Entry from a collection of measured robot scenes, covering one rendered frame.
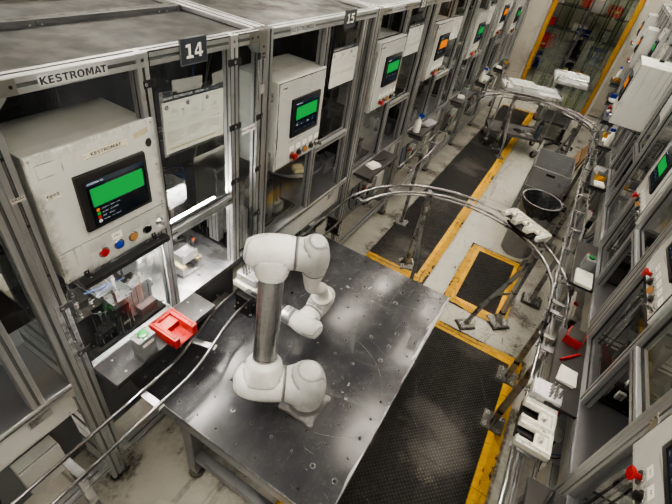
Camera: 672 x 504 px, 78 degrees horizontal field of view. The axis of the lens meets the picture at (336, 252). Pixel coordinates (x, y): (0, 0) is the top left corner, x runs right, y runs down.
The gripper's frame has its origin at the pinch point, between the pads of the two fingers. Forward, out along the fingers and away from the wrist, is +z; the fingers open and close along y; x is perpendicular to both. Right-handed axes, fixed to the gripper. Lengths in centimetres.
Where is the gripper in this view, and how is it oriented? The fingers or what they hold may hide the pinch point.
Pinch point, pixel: (251, 293)
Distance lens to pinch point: 218.9
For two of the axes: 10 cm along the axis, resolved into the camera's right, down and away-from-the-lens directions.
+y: 1.5, -7.6, -6.3
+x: -5.0, 5.0, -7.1
